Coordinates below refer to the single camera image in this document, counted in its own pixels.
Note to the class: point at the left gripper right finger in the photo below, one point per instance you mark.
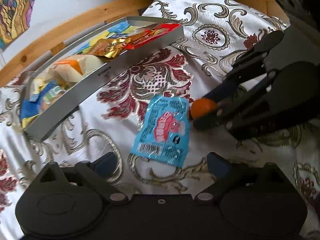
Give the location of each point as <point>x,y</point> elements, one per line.
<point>228,177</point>

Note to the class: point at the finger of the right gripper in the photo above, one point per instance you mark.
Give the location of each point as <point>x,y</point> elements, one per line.
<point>213,119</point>
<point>235,90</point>

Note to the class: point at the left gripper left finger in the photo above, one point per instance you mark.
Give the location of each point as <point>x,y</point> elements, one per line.
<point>94,176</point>

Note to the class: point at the small orange fruit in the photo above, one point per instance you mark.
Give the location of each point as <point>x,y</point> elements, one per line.
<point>201,107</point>

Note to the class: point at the round biscuit green label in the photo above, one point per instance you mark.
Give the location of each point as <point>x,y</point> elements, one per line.
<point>52,92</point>

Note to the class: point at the red clear snack packet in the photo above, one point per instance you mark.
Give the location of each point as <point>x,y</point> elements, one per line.
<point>149,34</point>

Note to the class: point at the orange white bread packet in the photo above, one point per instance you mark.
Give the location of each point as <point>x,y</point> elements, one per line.
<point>74,68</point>

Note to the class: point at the gold candy packet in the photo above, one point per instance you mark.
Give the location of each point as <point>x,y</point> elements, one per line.
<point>109,47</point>

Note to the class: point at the light blue snack packet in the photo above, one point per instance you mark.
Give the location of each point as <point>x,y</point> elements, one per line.
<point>164,136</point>

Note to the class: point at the floral satin sofa cover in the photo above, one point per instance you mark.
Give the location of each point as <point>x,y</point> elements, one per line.
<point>216,32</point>

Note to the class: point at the grey tray with drawing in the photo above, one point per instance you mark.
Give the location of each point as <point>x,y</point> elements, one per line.
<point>46,122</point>

